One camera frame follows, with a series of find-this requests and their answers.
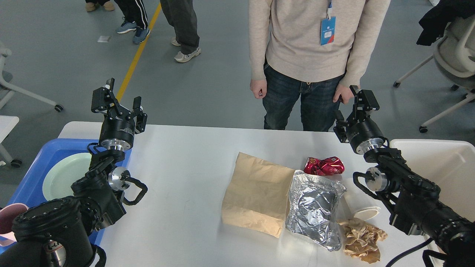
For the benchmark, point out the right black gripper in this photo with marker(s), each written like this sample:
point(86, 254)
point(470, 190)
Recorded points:
point(360, 131)

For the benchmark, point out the blue plastic tray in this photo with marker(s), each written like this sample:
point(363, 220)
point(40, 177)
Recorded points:
point(37, 174)

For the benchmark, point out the black jacket on chair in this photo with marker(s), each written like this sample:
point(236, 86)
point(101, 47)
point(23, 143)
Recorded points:
point(435, 21)

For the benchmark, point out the person in beige sweater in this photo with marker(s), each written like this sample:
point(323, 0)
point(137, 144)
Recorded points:
point(289, 64)

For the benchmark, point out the blue id badge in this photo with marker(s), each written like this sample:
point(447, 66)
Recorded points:
point(328, 24)

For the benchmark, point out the person in striped trackpants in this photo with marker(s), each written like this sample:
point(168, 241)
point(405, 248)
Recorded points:
point(134, 18)

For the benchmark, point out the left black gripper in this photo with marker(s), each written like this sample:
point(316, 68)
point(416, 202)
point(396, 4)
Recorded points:
point(117, 132)

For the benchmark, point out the white office chair right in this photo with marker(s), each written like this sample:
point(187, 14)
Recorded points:
point(454, 57)

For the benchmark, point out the white paper cup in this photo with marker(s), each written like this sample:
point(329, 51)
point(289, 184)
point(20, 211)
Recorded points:
point(359, 204)

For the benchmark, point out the brown paper bag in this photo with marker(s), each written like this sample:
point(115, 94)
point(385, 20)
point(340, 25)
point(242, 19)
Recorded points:
point(257, 196)

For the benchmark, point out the crumpled brown paper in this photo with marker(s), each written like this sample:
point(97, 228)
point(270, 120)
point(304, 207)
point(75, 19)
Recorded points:
point(361, 240)

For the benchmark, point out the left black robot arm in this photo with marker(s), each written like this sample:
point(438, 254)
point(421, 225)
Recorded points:
point(56, 233)

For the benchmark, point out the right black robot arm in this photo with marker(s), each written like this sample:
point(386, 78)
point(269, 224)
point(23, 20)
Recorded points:
point(413, 201)

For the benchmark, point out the pink mug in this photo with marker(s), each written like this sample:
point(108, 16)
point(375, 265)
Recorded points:
point(7, 215)

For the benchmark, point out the light green plate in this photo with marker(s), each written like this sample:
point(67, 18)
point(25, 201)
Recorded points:
point(63, 174)

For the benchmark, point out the white plastic bin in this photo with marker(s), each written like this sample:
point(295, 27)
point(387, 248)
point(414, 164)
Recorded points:
point(449, 164)

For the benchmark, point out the silver foil bag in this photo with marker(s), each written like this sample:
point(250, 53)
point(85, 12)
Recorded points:
point(313, 207)

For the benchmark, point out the yellow plate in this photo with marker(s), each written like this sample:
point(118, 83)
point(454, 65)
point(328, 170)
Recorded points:
point(48, 192)

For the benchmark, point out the person in grey trousers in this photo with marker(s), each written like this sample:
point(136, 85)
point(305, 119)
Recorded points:
point(180, 14)

